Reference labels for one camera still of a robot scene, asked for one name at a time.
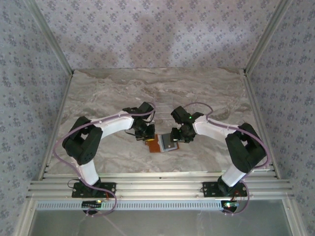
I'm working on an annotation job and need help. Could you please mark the brown leather card holder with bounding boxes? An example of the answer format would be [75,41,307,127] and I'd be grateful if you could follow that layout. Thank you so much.
[147,134,181,154]

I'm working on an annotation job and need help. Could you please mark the grey credit card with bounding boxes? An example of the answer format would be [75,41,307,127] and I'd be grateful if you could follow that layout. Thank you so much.
[161,134,178,152]

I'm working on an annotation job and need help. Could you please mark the clear plastic sleeve strip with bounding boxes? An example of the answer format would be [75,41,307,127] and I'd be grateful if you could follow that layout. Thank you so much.
[154,96,173,121]

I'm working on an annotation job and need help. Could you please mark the small circuit board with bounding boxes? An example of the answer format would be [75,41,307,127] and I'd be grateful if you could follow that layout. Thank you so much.
[220,200,240,209]
[82,200,103,208]

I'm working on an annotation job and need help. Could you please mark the grey metal sheet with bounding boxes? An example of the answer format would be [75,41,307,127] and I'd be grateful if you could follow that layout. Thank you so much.
[31,210,293,236]

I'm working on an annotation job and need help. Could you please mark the floral fabric backdrop panel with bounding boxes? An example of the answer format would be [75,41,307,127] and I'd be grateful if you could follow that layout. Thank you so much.
[246,0,315,236]
[34,0,284,71]
[0,0,72,236]

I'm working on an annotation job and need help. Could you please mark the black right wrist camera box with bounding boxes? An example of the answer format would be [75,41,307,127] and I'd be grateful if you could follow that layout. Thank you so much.
[171,106,190,124]

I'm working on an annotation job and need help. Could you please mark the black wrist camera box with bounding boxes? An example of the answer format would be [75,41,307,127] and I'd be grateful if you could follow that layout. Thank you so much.
[137,101,156,117]
[171,106,190,124]

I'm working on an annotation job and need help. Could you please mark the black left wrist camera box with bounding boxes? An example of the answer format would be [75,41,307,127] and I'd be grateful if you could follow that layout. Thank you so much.
[137,101,156,117]

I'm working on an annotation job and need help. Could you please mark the wide aluminium mounting rail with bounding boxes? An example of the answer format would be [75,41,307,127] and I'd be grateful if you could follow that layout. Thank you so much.
[26,172,295,199]

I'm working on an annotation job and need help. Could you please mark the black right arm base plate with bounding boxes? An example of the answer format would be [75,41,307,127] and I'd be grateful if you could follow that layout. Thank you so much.
[202,181,248,197]

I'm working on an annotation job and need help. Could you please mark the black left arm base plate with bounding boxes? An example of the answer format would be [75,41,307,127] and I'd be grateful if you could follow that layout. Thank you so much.
[71,181,117,199]

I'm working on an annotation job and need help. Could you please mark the grey slotted cable duct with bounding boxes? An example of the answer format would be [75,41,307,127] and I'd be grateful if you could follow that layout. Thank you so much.
[35,199,223,211]

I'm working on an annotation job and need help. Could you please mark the aluminium table side rail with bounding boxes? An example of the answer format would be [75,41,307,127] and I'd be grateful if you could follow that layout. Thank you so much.
[242,72,283,179]
[36,72,74,181]

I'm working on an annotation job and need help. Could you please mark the aluminium frame post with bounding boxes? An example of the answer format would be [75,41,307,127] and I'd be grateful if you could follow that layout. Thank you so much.
[24,0,76,76]
[242,0,295,76]

